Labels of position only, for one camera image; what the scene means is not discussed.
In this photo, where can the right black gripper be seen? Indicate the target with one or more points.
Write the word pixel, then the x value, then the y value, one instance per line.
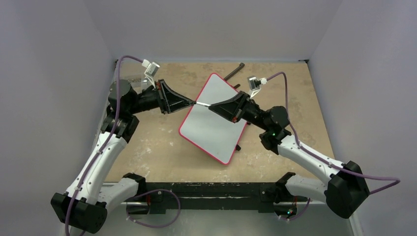
pixel 240 106

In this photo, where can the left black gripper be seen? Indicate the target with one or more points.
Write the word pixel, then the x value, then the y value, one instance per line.
pixel 167 100

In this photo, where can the white whiteboard marker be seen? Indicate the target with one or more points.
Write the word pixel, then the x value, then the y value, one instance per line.
pixel 203 104

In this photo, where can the red framed whiteboard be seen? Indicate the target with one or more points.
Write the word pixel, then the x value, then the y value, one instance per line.
pixel 208 131

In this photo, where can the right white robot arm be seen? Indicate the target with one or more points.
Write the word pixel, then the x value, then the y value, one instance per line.
pixel 339 185

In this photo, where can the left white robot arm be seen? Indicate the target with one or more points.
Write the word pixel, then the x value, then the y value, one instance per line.
pixel 85 205

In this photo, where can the clear plastic screw box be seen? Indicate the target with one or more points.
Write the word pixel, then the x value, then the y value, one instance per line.
pixel 137 81

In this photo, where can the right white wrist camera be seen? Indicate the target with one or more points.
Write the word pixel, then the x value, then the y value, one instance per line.
pixel 255 85

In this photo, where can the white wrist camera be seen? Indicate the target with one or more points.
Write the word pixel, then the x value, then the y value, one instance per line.
pixel 255 85
pixel 151 68

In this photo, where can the black whiteboard stand bracket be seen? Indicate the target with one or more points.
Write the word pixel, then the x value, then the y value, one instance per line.
pixel 234 72

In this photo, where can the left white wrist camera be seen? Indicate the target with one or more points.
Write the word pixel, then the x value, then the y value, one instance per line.
pixel 151 68

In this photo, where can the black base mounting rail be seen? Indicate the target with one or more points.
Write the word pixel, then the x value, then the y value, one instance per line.
pixel 263 197

